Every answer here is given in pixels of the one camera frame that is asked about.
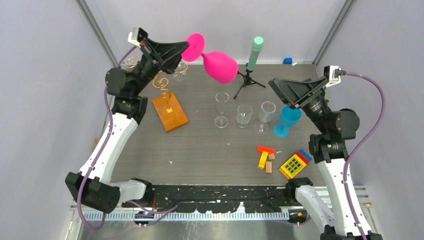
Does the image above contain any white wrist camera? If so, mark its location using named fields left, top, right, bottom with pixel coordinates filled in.
left=323, top=65, right=342, bottom=88
left=127, top=27, right=148, bottom=48

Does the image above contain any blue wine glass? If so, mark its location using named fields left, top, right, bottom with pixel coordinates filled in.
left=273, top=105, right=302, bottom=138

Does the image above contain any tan wooden block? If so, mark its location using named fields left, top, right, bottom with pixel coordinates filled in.
left=265, top=161, right=273, bottom=174

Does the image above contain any pink wine glass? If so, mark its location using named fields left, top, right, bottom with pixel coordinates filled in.
left=181, top=33, right=239, bottom=85

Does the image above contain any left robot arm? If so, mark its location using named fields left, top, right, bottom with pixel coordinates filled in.
left=65, top=38, right=189, bottom=214

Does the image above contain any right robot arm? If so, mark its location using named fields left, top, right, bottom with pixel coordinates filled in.
left=269, top=77, right=382, bottom=240

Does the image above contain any clear round wine glass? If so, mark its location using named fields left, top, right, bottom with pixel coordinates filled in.
left=254, top=101, right=276, bottom=133

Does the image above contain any red toy brick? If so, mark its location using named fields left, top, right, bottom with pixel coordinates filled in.
left=295, top=151, right=310, bottom=165

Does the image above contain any green microphone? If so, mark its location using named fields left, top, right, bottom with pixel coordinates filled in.
left=247, top=36, right=264, bottom=72

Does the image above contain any small blue block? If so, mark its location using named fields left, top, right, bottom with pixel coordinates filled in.
left=282, top=57, right=293, bottom=65

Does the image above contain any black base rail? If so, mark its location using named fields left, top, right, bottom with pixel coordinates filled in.
left=71, top=183, right=369, bottom=223

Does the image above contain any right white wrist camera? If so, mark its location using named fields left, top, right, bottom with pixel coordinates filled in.
left=323, top=65, right=342, bottom=88

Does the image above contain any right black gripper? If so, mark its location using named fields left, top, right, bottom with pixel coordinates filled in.
left=267, top=74, right=331, bottom=133

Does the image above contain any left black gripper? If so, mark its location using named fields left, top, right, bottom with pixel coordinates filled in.
left=132, top=39, right=191, bottom=96

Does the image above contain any orange wooden rack base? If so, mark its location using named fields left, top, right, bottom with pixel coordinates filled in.
left=152, top=91, right=189, bottom=133

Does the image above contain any clear champagne flute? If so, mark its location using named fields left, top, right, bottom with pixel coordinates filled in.
left=214, top=91, right=229, bottom=129

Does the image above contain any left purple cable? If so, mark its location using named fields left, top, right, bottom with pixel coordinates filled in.
left=76, top=46, right=178, bottom=231

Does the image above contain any yellow toy calculator block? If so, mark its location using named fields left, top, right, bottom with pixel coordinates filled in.
left=279, top=154, right=306, bottom=180

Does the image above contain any blue toy brick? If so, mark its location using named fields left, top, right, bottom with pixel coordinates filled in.
left=299, top=149, right=312, bottom=162

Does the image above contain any clear tumbler wine glass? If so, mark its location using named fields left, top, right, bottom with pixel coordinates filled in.
left=236, top=104, right=253, bottom=128

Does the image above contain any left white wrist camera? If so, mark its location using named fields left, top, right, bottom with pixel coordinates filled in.
left=127, top=27, right=148, bottom=48

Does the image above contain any clear frosted wine glass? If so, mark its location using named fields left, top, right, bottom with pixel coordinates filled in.
left=172, top=61, right=188, bottom=82

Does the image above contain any orange toy block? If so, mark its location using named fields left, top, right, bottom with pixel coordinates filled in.
left=257, top=145, right=275, bottom=154

